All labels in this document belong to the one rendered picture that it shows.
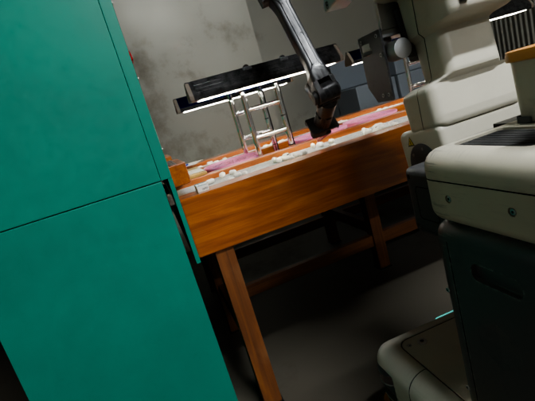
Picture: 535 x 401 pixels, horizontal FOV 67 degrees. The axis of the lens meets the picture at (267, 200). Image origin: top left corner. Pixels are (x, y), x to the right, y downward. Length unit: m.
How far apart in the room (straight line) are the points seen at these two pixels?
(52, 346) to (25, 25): 0.82
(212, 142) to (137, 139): 2.25
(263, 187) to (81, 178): 0.51
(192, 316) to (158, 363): 0.17
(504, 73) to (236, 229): 0.79
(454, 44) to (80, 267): 1.04
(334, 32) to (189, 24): 1.67
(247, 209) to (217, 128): 2.18
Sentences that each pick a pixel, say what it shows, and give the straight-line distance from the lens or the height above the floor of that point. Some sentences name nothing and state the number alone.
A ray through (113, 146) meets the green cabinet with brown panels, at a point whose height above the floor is 0.96.
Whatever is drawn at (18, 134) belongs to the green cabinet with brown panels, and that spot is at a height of 1.06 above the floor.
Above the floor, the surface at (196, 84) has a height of 1.10.
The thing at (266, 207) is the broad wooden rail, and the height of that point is 0.66.
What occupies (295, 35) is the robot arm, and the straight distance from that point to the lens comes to 1.32.
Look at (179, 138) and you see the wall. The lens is 3.35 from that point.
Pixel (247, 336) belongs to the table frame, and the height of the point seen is 0.28.
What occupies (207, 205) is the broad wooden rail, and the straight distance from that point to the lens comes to 1.22.
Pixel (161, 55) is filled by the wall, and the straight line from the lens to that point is 3.41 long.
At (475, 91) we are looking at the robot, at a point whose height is 0.86.
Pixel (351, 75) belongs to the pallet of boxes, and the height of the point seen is 1.01.
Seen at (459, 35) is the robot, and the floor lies 0.98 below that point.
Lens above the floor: 0.95
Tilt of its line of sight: 12 degrees down
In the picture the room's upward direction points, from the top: 16 degrees counter-clockwise
